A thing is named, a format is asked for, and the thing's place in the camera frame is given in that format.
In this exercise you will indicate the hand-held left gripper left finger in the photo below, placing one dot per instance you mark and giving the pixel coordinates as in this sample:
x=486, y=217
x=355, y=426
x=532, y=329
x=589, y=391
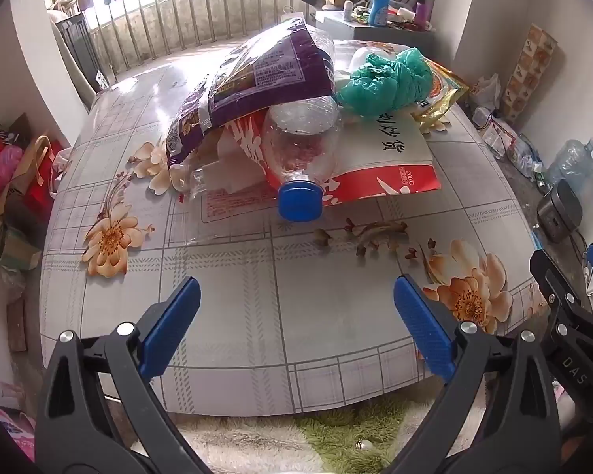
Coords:
x=173, y=321

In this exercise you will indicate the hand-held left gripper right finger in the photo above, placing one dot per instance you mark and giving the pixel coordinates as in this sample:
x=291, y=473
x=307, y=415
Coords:
x=425, y=326

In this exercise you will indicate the clear bag with red print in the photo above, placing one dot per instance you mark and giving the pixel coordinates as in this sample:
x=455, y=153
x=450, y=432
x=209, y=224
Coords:
x=227, y=207

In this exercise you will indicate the red and white snack bag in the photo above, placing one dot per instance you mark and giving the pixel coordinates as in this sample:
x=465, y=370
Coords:
x=390, y=158

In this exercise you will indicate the clear bottle with blue cap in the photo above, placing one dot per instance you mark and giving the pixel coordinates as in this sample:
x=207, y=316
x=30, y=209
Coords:
x=301, y=148

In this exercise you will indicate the dark grey rice cooker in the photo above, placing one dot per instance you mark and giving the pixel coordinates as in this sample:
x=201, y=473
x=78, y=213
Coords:
x=558, y=212

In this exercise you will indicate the floral table cover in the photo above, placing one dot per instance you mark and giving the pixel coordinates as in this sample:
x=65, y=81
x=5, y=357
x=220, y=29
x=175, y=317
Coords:
x=326, y=306

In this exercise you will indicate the blue water jug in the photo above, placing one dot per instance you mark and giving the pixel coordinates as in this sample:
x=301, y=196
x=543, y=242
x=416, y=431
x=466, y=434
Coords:
x=571, y=160

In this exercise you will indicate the green and white fluffy rug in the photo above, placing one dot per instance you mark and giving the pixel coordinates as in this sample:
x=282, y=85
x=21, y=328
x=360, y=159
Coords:
x=351, y=429

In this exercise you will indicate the white flat box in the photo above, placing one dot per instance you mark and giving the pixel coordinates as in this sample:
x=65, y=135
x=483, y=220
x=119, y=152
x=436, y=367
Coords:
x=496, y=136

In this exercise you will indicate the white plastic shopping bag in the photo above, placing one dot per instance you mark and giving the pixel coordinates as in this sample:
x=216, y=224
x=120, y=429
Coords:
x=487, y=91

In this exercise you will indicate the patterned tile roll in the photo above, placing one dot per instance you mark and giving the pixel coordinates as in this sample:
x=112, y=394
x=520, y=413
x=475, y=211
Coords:
x=528, y=69

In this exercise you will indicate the brown paper bag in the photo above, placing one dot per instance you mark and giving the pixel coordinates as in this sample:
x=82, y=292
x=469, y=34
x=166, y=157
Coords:
x=32, y=168

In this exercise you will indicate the yellow snack bag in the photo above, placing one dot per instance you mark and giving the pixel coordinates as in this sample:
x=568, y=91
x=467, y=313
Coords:
x=444, y=94

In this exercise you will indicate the pink cloth bag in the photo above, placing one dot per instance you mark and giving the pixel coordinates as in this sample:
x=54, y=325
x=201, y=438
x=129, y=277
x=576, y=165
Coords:
x=0, y=170

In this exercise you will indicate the green plastic bag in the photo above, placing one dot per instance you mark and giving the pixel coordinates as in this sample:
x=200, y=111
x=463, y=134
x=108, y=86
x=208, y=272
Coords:
x=385, y=84

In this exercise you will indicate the purple snack bag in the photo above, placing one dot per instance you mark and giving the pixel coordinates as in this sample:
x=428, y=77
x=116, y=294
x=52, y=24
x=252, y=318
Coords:
x=267, y=74

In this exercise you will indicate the metal railing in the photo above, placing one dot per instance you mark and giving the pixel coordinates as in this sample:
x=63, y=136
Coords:
x=178, y=24

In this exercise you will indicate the ribbed clear plastic bottle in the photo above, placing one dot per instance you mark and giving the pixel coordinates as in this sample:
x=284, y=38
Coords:
x=322, y=44

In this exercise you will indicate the purple bottle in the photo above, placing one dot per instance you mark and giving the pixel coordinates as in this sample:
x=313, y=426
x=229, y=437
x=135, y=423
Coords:
x=420, y=12

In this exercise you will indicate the grey cabinet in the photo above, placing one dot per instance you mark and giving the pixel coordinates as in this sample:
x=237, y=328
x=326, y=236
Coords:
x=336, y=27

